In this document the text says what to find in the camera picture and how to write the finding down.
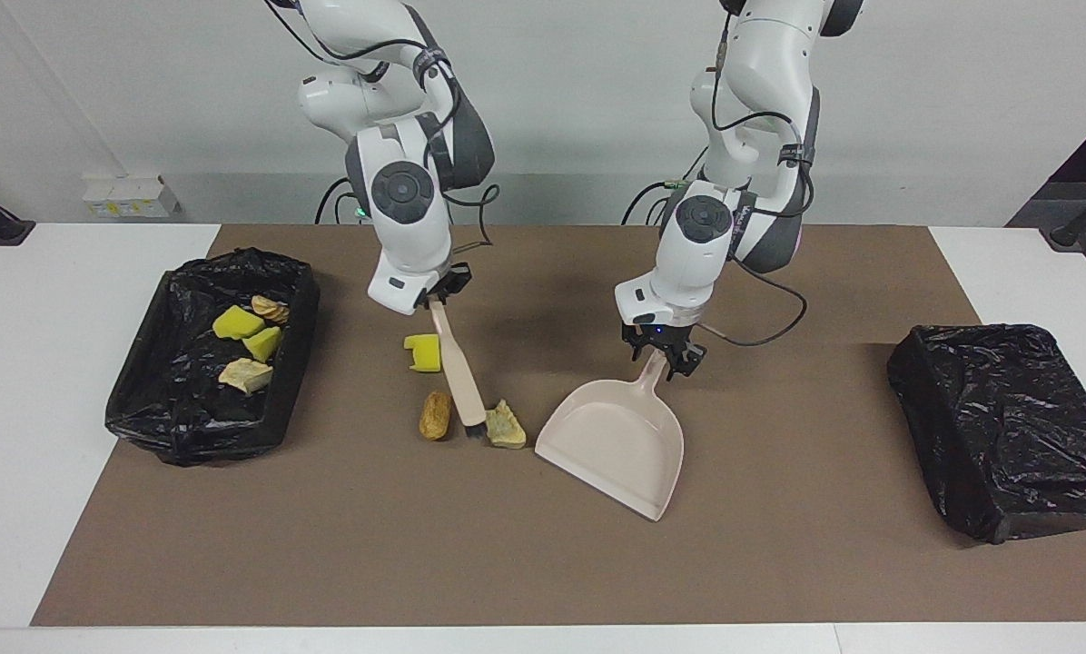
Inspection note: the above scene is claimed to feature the beige hand brush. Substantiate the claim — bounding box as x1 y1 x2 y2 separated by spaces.
428 300 489 443

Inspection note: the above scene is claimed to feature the beige plastic dustpan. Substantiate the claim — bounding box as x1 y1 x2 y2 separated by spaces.
534 350 686 522

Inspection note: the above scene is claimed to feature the brown fried nugget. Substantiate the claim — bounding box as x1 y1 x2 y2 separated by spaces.
419 391 453 441

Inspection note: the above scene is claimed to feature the greenish stone-like bread chunk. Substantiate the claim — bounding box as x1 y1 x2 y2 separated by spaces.
485 400 528 451

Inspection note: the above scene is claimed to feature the yellow sponge with green side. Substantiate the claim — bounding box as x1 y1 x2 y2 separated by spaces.
243 325 283 362

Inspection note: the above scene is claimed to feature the blocky yellow sponge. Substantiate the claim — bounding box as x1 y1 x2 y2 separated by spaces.
213 305 267 341

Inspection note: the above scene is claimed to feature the pale bread chunk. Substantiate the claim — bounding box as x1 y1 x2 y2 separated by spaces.
218 358 274 395

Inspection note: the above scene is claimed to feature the open black bag-lined bin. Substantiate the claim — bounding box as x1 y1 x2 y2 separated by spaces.
104 247 321 467

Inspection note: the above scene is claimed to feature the black bag-covered bin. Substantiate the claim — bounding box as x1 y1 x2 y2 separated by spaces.
886 324 1086 544

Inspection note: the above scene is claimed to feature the notched yellow sponge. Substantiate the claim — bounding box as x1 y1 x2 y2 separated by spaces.
402 333 442 374

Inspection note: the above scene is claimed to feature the brown table mat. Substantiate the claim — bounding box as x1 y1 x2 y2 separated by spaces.
30 224 1086 628

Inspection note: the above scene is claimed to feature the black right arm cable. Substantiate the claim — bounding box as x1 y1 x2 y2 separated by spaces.
271 0 500 251

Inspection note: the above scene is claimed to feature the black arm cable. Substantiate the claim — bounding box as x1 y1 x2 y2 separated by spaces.
271 0 500 251
688 0 814 348

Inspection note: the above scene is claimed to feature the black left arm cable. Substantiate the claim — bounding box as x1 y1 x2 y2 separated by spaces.
688 0 814 348

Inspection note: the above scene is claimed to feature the black base cable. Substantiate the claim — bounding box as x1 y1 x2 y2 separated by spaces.
620 177 689 226
314 177 362 225

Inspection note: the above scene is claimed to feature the white wall socket box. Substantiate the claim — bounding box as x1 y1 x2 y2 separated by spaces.
83 174 181 219

